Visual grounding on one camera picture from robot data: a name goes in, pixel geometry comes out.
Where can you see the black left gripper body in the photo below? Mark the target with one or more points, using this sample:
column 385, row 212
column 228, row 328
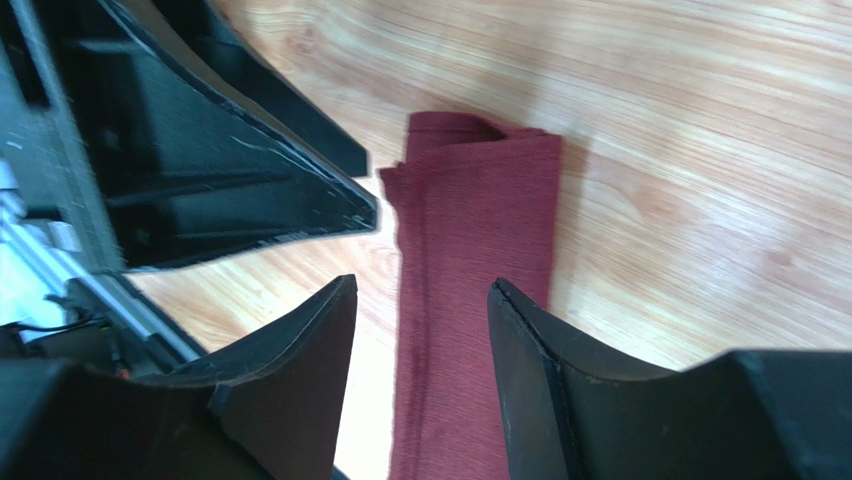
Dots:
column 41, row 134

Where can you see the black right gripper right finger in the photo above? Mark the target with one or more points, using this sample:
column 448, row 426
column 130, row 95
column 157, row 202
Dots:
column 573, row 407

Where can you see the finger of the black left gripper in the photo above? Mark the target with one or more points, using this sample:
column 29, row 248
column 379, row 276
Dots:
column 210, row 34
column 190, row 169

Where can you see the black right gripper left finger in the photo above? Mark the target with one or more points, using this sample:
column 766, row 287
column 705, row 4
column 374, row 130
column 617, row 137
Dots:
column 91, row 400

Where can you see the dark red cloth napkin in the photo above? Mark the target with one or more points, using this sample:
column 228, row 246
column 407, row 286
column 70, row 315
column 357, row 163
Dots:
column 475, row 201

